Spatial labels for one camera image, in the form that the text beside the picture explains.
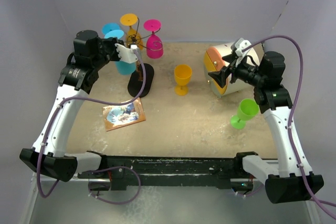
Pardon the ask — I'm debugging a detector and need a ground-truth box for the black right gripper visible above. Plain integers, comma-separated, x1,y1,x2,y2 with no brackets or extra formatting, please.
209,52,266,88

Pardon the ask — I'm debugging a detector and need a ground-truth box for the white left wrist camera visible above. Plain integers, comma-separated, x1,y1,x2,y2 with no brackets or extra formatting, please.
115,44,140,63

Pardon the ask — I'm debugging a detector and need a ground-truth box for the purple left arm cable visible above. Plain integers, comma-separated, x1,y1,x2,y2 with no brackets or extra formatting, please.
36,48,146,198

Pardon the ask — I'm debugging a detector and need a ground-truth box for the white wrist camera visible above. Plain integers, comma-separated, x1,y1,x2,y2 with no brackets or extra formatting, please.
230,38,251,67
115,44,140,63

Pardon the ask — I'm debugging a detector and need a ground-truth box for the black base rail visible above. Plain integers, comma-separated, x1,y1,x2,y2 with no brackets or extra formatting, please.
78,155,256,193

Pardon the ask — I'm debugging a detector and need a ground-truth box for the green wine glass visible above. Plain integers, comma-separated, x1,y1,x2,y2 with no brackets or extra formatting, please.
230,99,259,130

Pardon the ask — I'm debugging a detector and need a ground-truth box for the metal wine glass rack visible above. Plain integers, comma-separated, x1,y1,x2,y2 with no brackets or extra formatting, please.
125,18,163,98

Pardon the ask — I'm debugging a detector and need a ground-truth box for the blue wine glass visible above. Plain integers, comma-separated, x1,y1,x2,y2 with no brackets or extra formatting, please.
101,23,120,35
104,29,136,75

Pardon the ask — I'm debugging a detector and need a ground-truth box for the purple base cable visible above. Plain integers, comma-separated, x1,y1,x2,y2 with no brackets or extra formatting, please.
88,165,142,205

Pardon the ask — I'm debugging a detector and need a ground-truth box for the white cylindrical drawer cabinet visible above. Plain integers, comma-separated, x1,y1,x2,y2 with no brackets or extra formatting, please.
203,38,265,98

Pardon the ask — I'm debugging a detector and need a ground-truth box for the yellow wine glass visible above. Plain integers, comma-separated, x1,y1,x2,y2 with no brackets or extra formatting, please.
174,65,192,96
120,13,143,50

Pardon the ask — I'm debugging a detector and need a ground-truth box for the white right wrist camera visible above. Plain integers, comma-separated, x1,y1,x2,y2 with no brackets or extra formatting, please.
230,38,251,67

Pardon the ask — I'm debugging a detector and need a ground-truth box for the illustrated book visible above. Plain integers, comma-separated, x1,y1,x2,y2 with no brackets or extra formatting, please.
102,98,146,132

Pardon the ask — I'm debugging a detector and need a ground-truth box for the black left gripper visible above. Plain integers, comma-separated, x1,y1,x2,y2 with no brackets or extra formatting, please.
92,37,126,70

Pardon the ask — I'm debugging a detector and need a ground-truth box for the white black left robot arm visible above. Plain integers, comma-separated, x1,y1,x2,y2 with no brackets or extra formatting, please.
19,30,142,182

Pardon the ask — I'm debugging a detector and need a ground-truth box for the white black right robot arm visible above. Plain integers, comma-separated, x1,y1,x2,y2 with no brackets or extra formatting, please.
220,51,324,204

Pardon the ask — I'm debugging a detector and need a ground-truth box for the pink wine glass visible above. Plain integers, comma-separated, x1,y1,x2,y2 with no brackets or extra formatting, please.
143,19,163,59

